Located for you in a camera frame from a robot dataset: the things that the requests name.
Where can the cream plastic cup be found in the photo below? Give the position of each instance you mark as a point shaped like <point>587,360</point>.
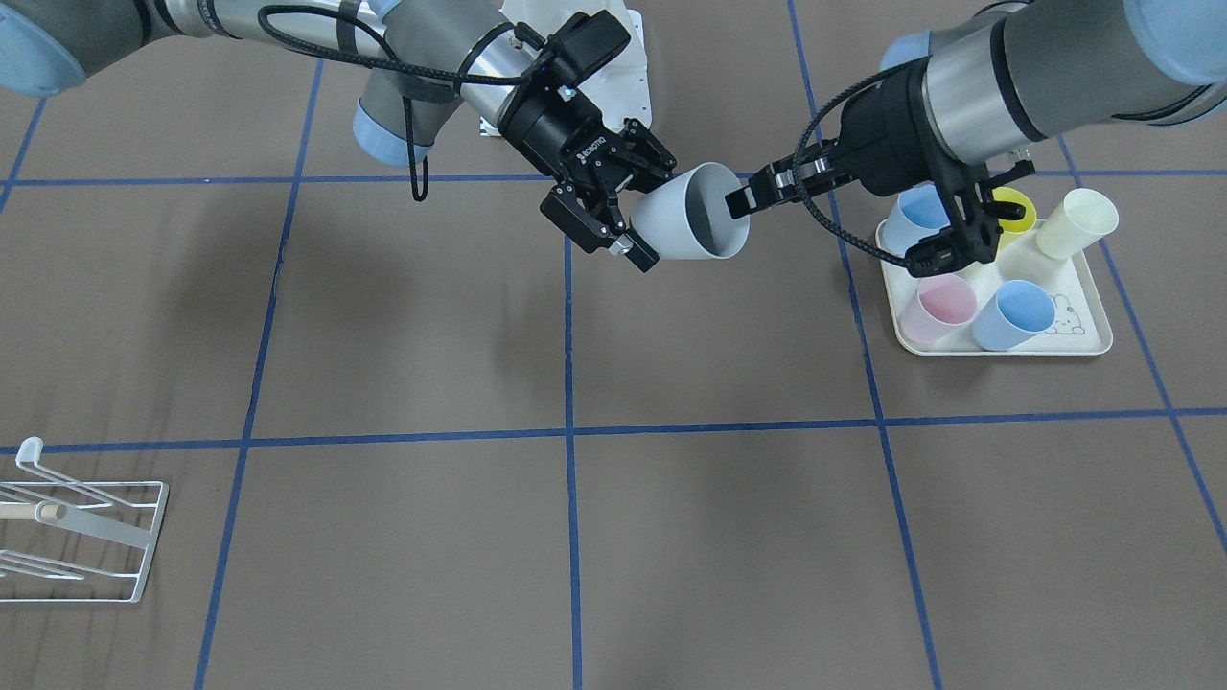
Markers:
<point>1083,218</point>

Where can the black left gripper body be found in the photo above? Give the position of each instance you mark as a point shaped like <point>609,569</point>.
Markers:
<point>890,134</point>

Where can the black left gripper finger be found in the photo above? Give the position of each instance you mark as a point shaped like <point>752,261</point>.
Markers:
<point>766,189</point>

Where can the cream plastic tray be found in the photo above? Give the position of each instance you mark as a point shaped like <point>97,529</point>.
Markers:
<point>1081,327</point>

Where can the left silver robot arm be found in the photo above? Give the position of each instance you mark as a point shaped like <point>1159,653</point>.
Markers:
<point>1005,80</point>

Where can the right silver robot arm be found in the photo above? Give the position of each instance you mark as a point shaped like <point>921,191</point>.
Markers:
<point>426,58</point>

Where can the light blue plastic cup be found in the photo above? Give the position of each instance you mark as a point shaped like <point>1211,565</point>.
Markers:
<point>916,215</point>

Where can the grey plastic cup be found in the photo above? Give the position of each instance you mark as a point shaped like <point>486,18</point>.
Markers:
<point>688,219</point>

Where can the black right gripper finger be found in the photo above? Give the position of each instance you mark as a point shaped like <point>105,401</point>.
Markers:
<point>593,221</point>
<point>648,162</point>

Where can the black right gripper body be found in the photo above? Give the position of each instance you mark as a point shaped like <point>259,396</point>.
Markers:
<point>548,132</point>

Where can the yellow plastic cup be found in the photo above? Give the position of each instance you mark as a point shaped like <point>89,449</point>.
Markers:
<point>1020,216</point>

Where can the pink plastic cup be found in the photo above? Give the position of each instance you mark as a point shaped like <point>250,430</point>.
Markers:
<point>940,306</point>

